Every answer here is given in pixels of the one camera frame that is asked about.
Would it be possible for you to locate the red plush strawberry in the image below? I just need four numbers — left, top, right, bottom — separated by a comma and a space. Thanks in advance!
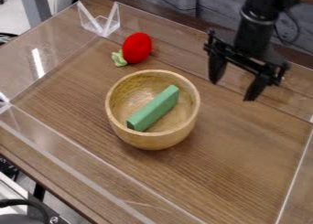
112, 32, 153, 67

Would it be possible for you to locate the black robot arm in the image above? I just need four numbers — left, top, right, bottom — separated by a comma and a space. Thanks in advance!
205, 0, 301, 101

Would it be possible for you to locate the clear acrylic corner bracket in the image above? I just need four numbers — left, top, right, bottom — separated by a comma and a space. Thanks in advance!
78, 1, 121, 37

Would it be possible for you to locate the wooden bowl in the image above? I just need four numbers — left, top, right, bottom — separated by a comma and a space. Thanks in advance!
106, 69, 201, 150

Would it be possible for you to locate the black cable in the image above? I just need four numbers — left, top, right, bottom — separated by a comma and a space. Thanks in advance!
0, 198, 50, 224

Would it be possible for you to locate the green rectangular block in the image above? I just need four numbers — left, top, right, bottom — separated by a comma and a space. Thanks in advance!
126, 85, 180, 132

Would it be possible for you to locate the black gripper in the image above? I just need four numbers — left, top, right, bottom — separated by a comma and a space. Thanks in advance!
205, 29, 292, 101

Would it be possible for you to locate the black metal bracket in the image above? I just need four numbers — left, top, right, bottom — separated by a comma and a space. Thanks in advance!
27, 195, 70, 224

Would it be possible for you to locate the grey post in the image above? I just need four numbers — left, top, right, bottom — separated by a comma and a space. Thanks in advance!
22, 0, 53, 27

